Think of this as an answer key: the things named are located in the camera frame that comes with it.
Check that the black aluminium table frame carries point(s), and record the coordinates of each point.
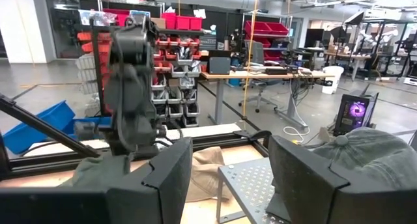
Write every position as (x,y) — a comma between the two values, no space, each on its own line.
(49,165)

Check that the grey perforated metal stand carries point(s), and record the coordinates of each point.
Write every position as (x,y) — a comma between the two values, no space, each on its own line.
(247,185)

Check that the wooden desk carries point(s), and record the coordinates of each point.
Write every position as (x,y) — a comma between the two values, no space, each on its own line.
(254,75)

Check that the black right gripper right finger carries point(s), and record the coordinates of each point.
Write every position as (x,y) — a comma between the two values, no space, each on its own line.
(303,185)

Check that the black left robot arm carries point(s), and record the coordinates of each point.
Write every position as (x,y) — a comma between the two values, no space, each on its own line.
(130,87)

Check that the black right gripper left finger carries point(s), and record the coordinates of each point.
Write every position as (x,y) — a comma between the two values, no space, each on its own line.
(163,185)

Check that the blue plastic bin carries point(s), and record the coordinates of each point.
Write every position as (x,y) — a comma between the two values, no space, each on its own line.
(94,123)
(49,120)

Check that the grey box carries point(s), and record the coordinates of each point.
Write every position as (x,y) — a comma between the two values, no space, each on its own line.
(220,65)

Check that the shelf rack with small bins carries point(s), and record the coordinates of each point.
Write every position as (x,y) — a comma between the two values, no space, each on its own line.
(176,87)

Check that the dark green cap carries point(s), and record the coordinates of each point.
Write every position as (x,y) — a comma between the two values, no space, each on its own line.
(97,172)
(374,155)

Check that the shelf rack with red bins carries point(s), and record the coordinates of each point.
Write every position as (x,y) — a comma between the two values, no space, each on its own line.
(267,28)

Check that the computer tower with purple light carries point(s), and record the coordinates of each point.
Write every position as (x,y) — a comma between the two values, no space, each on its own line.
(353,111)

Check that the grey office chair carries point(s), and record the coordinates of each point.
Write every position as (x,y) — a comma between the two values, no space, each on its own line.
(257,53)

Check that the white trash bin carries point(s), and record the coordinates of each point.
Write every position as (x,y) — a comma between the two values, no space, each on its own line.
(332,79)

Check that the tan cap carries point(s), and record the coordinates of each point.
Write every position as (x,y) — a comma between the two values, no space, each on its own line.
(205,175)

